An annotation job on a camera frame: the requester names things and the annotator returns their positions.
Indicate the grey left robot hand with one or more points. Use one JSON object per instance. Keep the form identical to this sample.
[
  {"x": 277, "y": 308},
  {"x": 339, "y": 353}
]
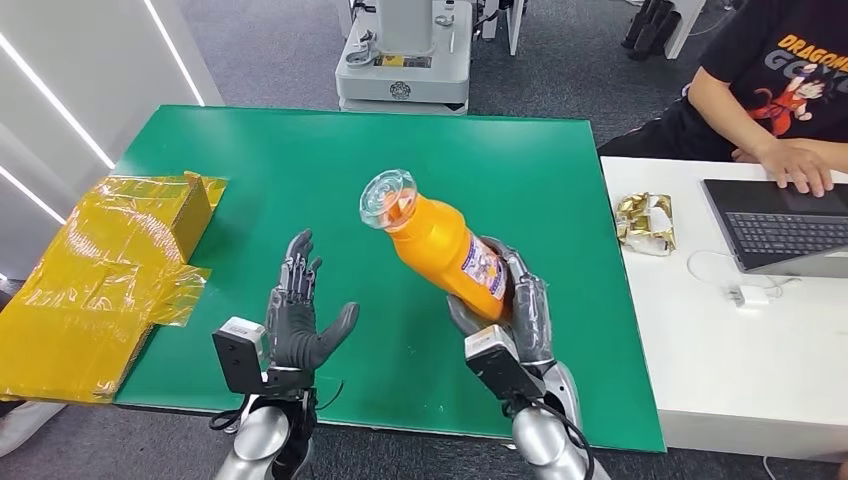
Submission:
[{"x": 295, "y": 331}]

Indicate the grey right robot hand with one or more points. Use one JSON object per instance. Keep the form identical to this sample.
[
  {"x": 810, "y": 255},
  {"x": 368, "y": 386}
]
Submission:
[{"x": 533, "y": 318}]

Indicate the orange bottle with clear cap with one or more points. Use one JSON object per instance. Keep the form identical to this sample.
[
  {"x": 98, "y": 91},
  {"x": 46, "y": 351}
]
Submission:
[{"x": 437, "y": 248}]

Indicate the person's right forearm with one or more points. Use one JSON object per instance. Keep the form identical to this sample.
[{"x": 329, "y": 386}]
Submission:
[{"x": 729, "y": 116}]

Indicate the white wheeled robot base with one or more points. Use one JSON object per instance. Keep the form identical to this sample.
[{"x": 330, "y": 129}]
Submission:
[{"x": 404, "y": 66}]

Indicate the person's left forearm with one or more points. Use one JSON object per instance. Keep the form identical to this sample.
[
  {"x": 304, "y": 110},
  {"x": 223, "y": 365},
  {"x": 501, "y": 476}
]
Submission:
[{"x": 821, "y": 149}]

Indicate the crumpled gold foil wrapper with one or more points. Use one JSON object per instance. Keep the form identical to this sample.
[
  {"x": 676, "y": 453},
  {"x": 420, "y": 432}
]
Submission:
[{"x": 644, "y": 223}]

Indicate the yellow film wrapped cardboard box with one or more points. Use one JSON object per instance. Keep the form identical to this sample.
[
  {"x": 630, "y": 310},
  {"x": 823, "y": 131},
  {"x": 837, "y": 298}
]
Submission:
[{"x": 99, "y": 278}]

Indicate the white charger adapter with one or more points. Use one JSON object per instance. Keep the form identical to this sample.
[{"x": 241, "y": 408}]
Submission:
[{"x": 748, "y": 295}]

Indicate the dark grey laptop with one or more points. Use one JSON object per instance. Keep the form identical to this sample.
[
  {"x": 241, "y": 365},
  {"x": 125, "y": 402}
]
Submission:
[{"x": 782, "y": 232}]

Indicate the white furniture legs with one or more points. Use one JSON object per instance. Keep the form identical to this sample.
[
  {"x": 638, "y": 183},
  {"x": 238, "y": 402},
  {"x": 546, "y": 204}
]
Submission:
[{"x": 513, "y": 26}]

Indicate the person's right hand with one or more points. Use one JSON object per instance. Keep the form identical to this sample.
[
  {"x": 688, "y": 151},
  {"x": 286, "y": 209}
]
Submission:
[{"x": 798, "y": 166}]

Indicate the person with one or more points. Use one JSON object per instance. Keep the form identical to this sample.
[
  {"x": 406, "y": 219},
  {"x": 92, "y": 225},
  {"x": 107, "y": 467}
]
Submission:
[{"x": 775, "y": 73}]

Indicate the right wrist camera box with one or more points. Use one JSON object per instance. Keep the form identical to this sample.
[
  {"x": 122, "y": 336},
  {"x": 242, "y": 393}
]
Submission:
[{"x": 497, "y": 364}]

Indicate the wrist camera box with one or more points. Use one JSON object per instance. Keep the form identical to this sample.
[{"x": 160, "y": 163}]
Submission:
[
  {"x": 235, "y": 354},
  {"x": 497, "y": 364}
]

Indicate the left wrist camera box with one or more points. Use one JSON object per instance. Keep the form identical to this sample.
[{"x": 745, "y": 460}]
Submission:
[{"x": 235, "y": 354}]

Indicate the white wall light strip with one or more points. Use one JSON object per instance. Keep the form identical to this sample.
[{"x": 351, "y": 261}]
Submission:
[
  {"x": 30, "y": 195},
  {"x": 173, "y": 53},
  {"x": 56, "y": 99}
]

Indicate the white desk post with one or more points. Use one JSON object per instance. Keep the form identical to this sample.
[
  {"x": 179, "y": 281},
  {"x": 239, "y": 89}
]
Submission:
[{"x": 682, "y": 26}]

